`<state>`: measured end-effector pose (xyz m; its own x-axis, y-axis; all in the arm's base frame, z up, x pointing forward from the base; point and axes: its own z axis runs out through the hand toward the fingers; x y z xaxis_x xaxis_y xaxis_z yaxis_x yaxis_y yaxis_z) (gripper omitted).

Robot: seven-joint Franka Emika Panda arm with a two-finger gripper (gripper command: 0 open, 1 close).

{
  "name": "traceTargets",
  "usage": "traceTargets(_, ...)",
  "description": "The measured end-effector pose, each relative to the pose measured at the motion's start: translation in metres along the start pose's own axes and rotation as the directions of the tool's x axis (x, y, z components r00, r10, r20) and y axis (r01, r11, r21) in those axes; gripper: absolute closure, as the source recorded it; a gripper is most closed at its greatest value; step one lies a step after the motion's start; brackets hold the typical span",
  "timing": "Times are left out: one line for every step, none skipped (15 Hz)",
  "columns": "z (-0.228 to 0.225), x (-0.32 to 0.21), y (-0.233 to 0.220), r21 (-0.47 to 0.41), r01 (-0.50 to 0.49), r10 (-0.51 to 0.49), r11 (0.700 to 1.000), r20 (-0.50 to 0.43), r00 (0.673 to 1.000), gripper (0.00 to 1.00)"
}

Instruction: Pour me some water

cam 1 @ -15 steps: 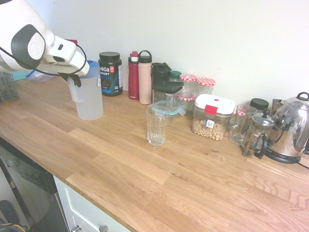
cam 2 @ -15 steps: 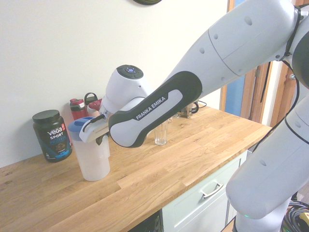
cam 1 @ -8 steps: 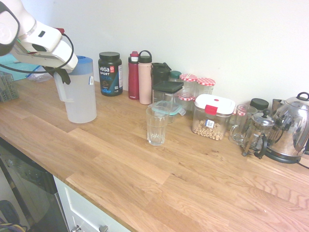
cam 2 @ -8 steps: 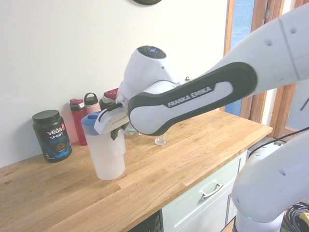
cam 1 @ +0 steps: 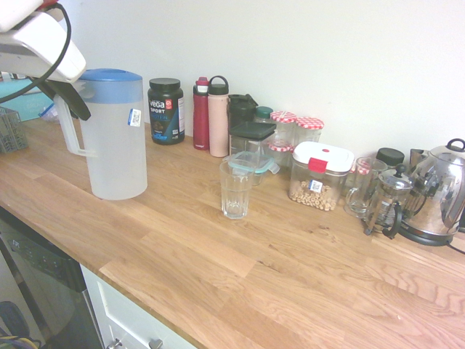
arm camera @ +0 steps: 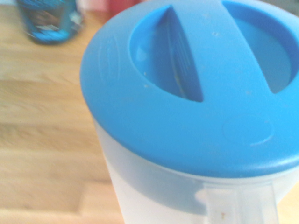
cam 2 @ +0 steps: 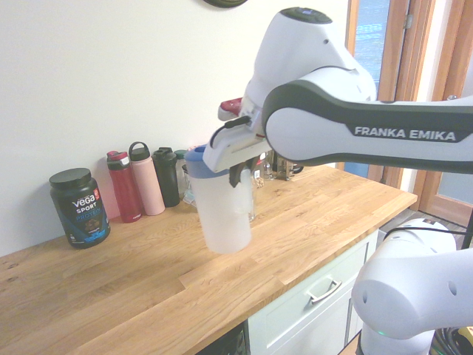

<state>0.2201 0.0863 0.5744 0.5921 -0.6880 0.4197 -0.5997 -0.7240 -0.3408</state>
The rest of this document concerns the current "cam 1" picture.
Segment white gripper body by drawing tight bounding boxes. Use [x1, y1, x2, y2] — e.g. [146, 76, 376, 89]
[0, 10, 87, 84]

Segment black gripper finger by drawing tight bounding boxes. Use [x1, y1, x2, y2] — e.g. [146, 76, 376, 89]
[44, 80, 92, 121]

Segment translucent pitcher with blue lid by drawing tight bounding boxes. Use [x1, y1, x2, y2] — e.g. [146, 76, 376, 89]
[53, 68, 149, 201]

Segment red water bottle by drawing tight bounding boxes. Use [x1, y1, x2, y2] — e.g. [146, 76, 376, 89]
[192, 76, 211, 151]

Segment teal cardboard box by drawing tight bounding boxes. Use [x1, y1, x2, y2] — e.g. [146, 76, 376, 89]
[0, 77, 56, 123]

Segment grey plastic basket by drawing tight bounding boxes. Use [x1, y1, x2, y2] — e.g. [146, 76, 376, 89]
[0, 106, 30, 154]

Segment black Vega protein tub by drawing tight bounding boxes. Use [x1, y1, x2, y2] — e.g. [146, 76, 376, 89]
[147, 77, 186, 146]

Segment pink bottle with black lid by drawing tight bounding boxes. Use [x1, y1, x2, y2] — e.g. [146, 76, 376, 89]
[207, 75, 231, 159]

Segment black shaker bottle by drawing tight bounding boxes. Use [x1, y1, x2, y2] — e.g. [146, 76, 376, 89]
[227, 93, 259, 132]

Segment black dishwasher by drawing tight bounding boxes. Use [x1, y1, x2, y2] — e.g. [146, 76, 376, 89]
[0, 209, 105, 349]

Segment clear container with black lid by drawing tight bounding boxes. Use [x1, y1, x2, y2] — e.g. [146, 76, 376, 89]
[228, 121, 278, 165]

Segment clear drinking glass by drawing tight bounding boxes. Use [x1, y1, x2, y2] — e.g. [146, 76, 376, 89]
[219, 160, 254, 220]

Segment glass jar with green lid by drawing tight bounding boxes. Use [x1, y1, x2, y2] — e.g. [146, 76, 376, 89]
[253, 105, 275, 125]

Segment glass container with teal lid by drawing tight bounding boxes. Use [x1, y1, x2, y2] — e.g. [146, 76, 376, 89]
[227, 151, 281, 187]

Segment jar with red checked lid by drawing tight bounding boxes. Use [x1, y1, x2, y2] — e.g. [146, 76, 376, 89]
[294, 116, 326, 147]
[270, 110, 298, 145]

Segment small jar red checked lid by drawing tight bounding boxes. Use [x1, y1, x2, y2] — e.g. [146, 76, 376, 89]
[267, 141, 295, 169]

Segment white cabinet drawer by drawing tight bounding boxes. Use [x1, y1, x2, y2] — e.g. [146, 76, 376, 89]
[78, 264, 199, 349]

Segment cereal container with white lid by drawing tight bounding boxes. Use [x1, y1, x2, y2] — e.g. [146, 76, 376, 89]
[288, 141, 355, 213]

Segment clear glass mug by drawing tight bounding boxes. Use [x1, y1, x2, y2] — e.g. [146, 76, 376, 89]
[344, 156, 389, 220]

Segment jar with black lid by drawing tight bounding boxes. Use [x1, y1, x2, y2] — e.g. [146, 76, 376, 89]
[375, 147, 405, 169]

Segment glass french press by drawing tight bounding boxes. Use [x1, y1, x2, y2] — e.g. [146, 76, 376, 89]
[363, 163, 416, 240]

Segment stainless steel electric kettle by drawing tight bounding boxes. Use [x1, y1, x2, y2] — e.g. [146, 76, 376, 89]
[397, 137, 465, 248]

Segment coiled floor cables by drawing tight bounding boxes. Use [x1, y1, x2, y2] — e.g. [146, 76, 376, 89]
[0, 300, 43, 349]

